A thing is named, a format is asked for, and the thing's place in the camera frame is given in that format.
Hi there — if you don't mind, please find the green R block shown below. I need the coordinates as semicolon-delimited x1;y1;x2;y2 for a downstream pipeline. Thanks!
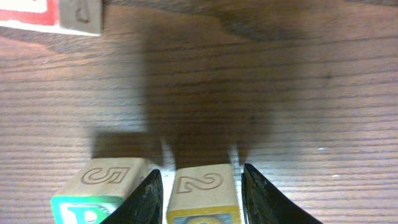
50;157;149;224

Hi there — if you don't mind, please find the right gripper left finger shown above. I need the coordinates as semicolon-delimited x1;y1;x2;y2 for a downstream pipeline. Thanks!
101;169;164;224

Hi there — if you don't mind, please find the red E block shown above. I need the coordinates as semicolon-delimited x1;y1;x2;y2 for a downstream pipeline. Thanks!
1;0;104;36

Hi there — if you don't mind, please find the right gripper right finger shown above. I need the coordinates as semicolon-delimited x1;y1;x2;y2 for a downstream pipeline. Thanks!
241;163;322;224

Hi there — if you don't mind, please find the yellow O block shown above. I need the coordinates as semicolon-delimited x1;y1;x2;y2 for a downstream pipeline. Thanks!
167;164;241;224

